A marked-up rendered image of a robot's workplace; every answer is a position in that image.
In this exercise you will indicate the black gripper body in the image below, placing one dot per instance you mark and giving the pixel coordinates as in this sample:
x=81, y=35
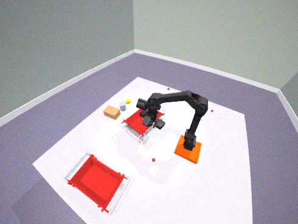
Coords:
x=159, y=123

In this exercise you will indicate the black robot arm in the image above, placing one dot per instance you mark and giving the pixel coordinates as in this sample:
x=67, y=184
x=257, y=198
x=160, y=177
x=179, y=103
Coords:
x=200, y=104

